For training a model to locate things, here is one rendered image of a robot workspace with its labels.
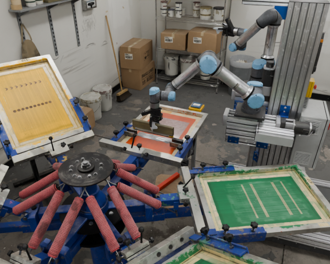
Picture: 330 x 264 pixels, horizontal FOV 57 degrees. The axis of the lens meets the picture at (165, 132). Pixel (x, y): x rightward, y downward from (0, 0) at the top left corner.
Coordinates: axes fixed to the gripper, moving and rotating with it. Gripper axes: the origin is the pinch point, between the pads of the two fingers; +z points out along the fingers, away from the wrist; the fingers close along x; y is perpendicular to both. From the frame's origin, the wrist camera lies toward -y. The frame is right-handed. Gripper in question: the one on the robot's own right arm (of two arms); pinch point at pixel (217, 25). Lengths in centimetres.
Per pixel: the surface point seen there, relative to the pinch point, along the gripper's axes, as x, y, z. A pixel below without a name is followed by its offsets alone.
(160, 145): -119, 57, -31
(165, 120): -86, 61, -5
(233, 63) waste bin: 169, 130, 89
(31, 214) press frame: -226, 33, -37
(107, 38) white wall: 39, 74, 251
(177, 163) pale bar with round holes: -132, 48, -62
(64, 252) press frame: -226, 33, -72
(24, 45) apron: -118, 17, 185
